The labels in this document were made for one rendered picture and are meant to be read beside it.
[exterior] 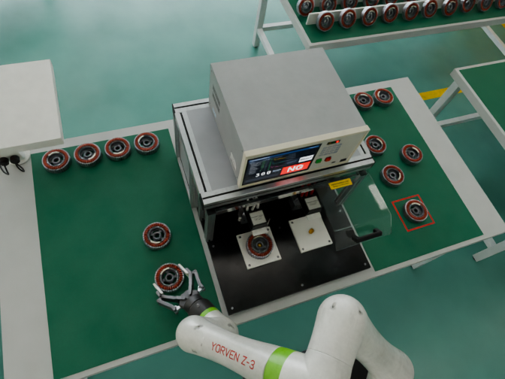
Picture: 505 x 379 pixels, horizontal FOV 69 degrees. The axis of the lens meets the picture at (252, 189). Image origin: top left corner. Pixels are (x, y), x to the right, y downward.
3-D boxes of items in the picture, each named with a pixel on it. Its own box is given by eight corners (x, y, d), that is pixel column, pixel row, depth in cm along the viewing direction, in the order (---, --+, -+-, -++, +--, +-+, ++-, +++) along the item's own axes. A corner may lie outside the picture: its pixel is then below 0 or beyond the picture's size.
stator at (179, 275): (189, 280, 147) (189, 278, 144) (166, 299, 143) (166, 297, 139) (172, 259, 150) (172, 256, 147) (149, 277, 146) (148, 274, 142)
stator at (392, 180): (377, 183, 181) (381, 179, 178) (381, 165, 187) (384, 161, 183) (399, 190, 181) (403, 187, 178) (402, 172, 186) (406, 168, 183)
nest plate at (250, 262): (281, 259, 154) (281, 258, 153) (247, 269, 150) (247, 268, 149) (268, 227, 160) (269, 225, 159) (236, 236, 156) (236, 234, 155)
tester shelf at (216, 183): (370, 168, 145) (376, 162, 141) (202, 210, 127) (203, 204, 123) (325, 84, 163) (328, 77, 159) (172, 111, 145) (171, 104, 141)
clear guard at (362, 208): (391, 234, 140) (398, 228, 135) (335, 251, 134) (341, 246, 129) (353, 162, 153) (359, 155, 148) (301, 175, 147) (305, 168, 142)
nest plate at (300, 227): (331, 244, 161) (333, 243, 160) (300, 253, 157) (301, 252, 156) (318, 213, 167) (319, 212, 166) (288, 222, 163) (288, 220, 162)
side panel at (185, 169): (198, 206, 163) (198, 169, 134) (191, 207, 162) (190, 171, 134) (182, 154, 174) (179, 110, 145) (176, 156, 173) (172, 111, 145)
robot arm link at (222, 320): (234, 359, 122) (250, 330, 122) (209, 361, 113) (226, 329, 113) (210, 332, 132) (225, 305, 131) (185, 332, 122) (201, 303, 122)
